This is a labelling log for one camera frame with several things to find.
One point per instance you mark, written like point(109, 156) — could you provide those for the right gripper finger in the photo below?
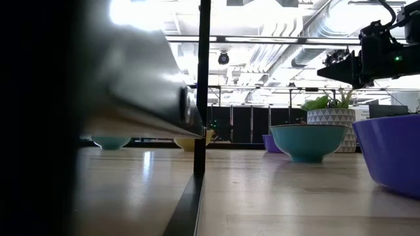
point(346, 70)
point(334, 79)

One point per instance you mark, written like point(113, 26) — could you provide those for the black camera mount panel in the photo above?
point(33, 131)

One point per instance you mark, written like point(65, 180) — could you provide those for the succulent in white patterned pot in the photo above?
point(331, 116)

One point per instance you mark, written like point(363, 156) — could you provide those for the black aluminium table frame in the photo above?
point(236, 145)

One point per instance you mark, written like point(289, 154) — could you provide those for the black divider post with base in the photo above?
point(203, 65)

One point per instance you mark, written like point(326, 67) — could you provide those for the yellow patterned mini bowl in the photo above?
point(185, 145)

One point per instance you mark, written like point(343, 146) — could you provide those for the black room divider panels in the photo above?
point(243, 124)

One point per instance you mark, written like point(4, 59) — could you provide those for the grey metal camera mount bracket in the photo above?
point(138, 82)

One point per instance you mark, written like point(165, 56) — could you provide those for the black overhead camera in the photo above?
point(223, 59)

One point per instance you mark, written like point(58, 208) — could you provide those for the black computer monitor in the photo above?
point(387, 110)

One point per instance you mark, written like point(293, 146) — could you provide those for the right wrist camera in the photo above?
point(374, 32)

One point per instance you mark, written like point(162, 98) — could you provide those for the black background robot arm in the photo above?
point(221, 131)

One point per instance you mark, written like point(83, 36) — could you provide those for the black overhead frame beam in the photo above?
point(221, 39)

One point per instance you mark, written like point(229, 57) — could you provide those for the teal patterned mini bowl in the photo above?
point(307, 144)
point(111, 143)

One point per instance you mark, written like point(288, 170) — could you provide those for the silver ceiling ventilation duct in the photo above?
point(306, 56)

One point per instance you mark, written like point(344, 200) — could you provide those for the black ceiling lamp cluster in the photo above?
point(331, 58)

